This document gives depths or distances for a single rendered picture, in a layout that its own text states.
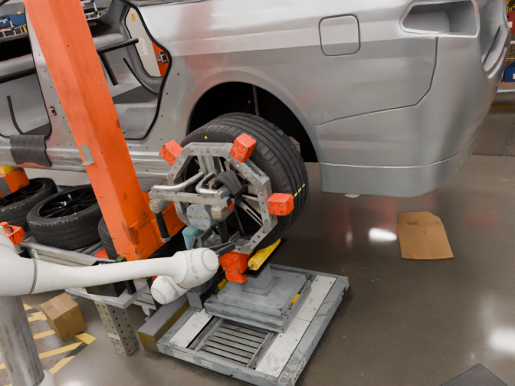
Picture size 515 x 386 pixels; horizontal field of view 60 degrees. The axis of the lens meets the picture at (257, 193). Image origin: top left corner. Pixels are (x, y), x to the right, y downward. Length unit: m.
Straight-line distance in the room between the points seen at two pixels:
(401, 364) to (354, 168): 0.95
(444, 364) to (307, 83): 1.43
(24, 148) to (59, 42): 1.76
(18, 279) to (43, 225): 2.01
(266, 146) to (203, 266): 0.72
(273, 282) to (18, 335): 1.33
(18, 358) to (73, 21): 1.33
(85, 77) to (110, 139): 0.30
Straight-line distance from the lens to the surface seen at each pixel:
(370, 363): 2.36
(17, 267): 1.42
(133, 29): 8.14
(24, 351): 1.72
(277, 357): 2.33
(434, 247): 3.10
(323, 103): 2.04
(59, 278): 1.46
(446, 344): 2.47
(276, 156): 1.97
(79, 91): 2.14
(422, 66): 1.90
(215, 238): 2.26
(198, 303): 2.70
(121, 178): 2.28
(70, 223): 3.32
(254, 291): 2.48
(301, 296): 2.53
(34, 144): 3.68
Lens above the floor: 1.73
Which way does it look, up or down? 25 degrees down
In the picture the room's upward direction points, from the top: 11 degrees counter-clockwise
